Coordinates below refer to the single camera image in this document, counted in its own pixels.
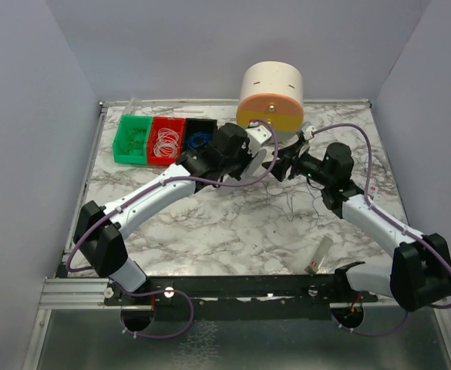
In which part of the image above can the white perforated cable spool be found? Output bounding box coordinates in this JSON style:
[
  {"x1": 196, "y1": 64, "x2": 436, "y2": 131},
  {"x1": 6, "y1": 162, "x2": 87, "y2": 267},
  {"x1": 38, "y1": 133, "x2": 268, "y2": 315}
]
[{"x1": 244, "y1": 148, "x2": 268, "y2": 177}]

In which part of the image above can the long blue wire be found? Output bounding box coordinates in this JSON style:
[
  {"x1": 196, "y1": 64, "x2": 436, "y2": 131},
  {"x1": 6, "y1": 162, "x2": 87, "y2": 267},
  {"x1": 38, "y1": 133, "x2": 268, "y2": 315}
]
[{"x1": 261, "y1": 153, "x2": 388, "y2": 228}]

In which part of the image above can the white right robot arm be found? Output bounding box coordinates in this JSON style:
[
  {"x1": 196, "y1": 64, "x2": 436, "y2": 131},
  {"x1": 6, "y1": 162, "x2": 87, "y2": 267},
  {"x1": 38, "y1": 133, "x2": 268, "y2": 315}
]
[{"x1": 271, "y1": 140, "x2": 451, "y2": 312}]

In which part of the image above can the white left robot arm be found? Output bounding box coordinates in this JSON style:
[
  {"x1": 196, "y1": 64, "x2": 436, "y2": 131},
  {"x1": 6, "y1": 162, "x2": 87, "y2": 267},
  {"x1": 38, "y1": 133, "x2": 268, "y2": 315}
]
[{"x1": 74, "y1": 123, "x2": 253, "y2": 293}]

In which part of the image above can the black plastic bin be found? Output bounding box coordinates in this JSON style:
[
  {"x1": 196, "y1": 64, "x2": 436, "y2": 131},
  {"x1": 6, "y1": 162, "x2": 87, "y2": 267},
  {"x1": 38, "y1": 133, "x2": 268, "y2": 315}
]
[{"x1": 182, "y1": 118, "x2": 217, "y2": 152}]

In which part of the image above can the round three-drawer cabinet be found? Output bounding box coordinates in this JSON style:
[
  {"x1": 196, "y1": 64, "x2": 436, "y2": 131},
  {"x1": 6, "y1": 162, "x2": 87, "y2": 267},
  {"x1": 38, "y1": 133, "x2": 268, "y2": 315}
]
[{"x1": 236, "y1": 61, "x2": 304, "y2": 142}]

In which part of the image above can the red plastic bin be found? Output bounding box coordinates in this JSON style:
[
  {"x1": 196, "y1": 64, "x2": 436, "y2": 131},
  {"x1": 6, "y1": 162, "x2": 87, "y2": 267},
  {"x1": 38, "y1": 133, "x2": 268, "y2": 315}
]
[{"x1": 147, "y1": 116, "x2": 185, "y2": 166}]

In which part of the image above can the clear plastic bag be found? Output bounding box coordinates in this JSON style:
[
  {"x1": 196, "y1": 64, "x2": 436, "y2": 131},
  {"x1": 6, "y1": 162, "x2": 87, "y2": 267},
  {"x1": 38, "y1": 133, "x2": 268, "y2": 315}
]
[{"x1": 368, "y1": 184, "x2": 383, "y2": 201}]

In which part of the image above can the green plastic bin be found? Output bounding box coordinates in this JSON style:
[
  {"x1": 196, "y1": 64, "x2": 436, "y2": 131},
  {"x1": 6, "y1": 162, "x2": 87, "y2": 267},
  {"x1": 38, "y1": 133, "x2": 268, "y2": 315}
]
[{"x1": 113, "y1": 115, "x2": 153, "y2": 166}]

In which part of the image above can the grey tool with red label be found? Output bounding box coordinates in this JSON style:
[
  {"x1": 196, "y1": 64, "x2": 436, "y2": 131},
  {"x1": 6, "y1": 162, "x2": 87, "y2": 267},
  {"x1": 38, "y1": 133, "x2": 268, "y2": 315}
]
[{"x1": 305, "y1": 236, "x2": 333, "y2": 275}]

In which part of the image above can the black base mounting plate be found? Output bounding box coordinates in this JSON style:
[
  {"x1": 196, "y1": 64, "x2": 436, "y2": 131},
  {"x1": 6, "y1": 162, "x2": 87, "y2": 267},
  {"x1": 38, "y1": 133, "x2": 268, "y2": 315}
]
[{"x1": 104, "y1": 268, "x2": 377, "y2": 321}]

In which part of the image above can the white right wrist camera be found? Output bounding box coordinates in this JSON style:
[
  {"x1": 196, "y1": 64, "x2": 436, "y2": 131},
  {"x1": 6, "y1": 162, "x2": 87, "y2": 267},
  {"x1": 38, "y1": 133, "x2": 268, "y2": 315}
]
[{"x1": 298, "y1": 122, "x2": 317, "y2": 147}]

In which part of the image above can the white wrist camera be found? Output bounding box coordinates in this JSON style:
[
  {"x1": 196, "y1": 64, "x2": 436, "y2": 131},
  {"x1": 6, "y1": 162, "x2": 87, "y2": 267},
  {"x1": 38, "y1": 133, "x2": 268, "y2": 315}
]
[
  {"x1": 298, "y1": 122, "x2": 317, "y2": 147},
  {"x1": 246, "y1": 120, "x2": 272, "y2": 152}
]

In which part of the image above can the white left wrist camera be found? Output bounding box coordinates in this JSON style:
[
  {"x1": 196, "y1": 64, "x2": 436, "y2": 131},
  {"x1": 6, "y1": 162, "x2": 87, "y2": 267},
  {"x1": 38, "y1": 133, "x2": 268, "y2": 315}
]
[{"x1": 246, "y1": 120, "x2": 272, "y2": 152}]

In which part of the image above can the blue wire coil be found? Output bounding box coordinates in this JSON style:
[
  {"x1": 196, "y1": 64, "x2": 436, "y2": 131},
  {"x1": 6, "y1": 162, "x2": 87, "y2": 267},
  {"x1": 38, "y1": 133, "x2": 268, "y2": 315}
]
[{"x1": 187, "y1": 130, "x2": 214, "y2": 152}]

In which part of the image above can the white wire coil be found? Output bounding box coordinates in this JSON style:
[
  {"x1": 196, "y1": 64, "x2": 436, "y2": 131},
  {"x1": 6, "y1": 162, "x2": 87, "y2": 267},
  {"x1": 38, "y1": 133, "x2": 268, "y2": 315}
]
[{"x1": 153, "y1": 126, "x2": 183, "y2": 159}]

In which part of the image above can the green wire coil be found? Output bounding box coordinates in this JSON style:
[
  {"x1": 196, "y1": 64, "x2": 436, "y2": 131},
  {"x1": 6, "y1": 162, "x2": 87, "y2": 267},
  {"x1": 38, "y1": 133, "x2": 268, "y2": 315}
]
[{"x1": 119, "y1": 125, "x2": 150, "y2": 153}]

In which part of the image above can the aluminium frame rail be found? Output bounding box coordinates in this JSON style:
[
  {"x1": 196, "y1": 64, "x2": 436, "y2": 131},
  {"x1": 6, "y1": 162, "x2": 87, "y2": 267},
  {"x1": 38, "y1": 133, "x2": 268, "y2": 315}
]
[{"x1": 39, "y1": 102, "x2": 108, "y2": 310}]

